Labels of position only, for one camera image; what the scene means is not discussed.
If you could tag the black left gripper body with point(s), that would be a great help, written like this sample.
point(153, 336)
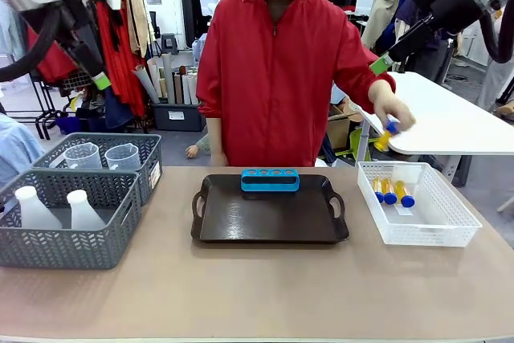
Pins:
point(64, 21)

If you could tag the yellow tube blue cap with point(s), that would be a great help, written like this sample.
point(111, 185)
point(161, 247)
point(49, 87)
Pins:
point(405, 194)
point(389, 192)
point(386, 136)
point(378, 190)

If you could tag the clear plastic measuring beaker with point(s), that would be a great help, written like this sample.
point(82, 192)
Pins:
point(82, 157)
point(123, 158)

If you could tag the white translucent plastic bottle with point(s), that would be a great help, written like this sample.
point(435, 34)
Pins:
point(36, 212)
point(85, 214)

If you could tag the person's right forearm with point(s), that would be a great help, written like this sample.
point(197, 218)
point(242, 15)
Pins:
point(217, 140)

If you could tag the person's left hand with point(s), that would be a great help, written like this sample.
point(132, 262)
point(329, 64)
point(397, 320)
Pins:
point(391, 102)

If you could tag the red hanging garment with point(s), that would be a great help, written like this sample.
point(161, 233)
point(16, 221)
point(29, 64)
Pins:
point(120, 62)

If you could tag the mannequin in beige coat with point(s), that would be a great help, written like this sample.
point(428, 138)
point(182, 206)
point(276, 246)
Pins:
point(387, 5)

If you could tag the beige hanging garment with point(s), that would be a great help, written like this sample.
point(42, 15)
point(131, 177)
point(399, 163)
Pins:
point(140, 21)

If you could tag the grey paper roll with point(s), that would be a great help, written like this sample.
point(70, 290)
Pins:
point(168, 78)

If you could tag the black stool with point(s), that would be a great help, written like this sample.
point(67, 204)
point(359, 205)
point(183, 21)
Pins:
point(169, 42)

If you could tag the white background table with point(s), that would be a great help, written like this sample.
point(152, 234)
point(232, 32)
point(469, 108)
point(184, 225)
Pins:
point(445, 118)

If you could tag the grey storage bin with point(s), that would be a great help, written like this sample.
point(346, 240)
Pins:
point(178, 118)

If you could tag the cardboard box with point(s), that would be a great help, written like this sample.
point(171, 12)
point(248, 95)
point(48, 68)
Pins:
point(339, 128)

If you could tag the light blue cloth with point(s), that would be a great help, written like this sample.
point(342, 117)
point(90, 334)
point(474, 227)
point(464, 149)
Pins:
point(16, 150)

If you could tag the grey basket holding beakers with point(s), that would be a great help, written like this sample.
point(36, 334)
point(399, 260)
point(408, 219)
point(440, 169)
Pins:
point(148, 170)

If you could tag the person in red jacket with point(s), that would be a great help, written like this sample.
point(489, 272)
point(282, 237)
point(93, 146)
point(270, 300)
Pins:
point(273, 78)

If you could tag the white perforated plastic basket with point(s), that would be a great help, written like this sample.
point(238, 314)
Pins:
point(441, 222)

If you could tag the grey basket holding bottles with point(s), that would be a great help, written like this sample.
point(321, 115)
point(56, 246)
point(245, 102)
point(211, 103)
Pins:
point(68, 248)

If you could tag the blue tube rack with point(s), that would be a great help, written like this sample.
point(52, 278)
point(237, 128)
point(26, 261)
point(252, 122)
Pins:
point(271, 184)

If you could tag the dark brown serving tray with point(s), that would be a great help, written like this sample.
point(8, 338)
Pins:
point(269, 216)

